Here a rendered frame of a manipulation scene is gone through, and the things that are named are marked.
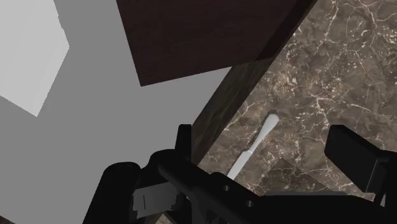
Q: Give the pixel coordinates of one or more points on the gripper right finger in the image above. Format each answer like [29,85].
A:
[353,155]

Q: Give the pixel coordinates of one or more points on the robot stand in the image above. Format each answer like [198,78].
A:
[198,37]

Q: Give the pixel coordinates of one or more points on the dark wood marble top counter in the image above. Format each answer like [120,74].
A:
[226,102]

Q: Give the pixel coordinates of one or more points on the white knife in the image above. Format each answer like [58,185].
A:
[266,129]

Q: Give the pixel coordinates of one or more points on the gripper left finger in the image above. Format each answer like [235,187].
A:
[198,183]

